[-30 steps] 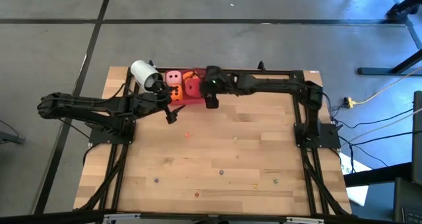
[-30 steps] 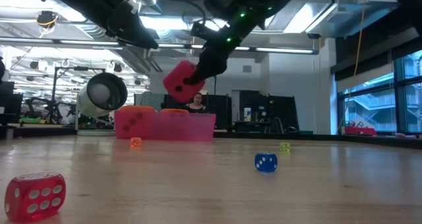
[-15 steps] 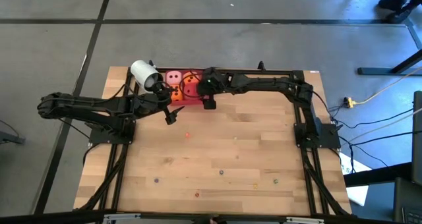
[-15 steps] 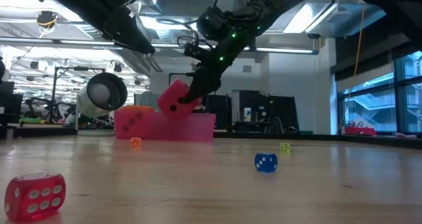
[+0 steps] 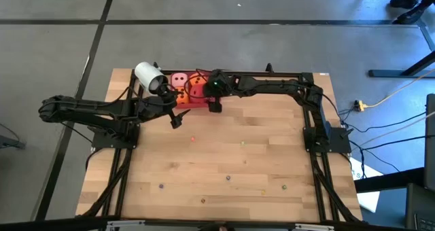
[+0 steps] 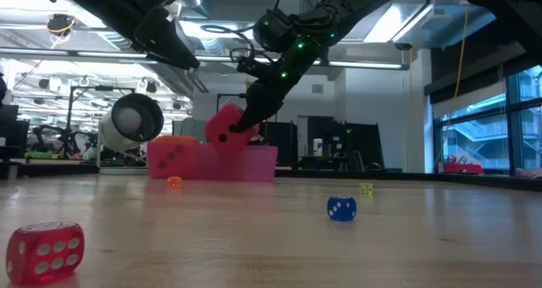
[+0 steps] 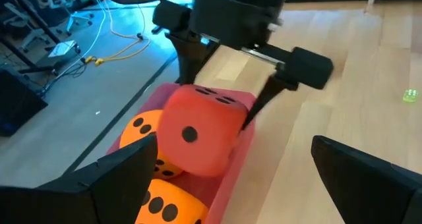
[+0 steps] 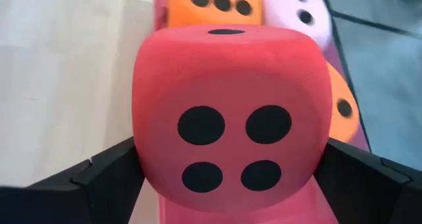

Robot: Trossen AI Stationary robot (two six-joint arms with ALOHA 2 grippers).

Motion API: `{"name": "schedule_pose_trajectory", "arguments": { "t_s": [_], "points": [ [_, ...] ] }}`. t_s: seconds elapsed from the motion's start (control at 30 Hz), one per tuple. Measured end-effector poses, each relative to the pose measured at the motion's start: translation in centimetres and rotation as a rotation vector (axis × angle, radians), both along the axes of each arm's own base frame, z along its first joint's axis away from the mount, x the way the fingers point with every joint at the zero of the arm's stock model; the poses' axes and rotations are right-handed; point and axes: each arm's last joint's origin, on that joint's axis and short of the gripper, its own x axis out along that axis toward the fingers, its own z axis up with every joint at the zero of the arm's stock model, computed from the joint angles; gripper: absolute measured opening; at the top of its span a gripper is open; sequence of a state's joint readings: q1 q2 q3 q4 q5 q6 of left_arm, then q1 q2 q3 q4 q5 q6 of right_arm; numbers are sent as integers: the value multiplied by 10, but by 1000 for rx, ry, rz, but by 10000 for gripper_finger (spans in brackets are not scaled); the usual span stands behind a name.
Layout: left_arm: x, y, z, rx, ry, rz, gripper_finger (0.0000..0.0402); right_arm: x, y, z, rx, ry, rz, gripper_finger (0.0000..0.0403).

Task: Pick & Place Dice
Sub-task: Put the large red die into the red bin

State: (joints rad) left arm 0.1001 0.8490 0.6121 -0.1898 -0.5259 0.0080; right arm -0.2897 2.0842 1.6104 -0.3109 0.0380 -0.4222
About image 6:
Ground white cylindrical camera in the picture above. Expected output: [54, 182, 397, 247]
[97, 92, 165, 152]

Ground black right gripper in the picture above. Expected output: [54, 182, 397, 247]
[230, 5, 340, 134]

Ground small red translucent die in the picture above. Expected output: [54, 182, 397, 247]
[5, 220, 86, 287]

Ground small blue die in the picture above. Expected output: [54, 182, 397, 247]
[326, 195, 358, 223]

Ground red foam die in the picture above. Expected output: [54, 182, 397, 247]
[203, 102, 261, 156]

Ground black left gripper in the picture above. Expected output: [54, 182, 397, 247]
[40, 0, 202, 71]

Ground yellow hanging cable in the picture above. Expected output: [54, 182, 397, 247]
[453, 5, 470, 100]

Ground black monitor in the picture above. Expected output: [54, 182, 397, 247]
[0, 104, 31, 162]

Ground yellow and black cable reel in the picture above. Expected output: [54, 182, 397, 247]
[45, 13, 78, 39]

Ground red object by window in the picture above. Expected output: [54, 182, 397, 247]
[441, 162, 485, 175]

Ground pink translucent plastic bin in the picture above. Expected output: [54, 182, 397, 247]
[146, 141, 279, 183]

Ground black partition cabinets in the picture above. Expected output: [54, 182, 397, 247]
[257, 119, 384, 171]

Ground black aluminium table frame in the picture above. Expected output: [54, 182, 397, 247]
[0, 160, 542, 193]

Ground orange foam die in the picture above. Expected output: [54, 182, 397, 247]
[148, 134, 203, 180]

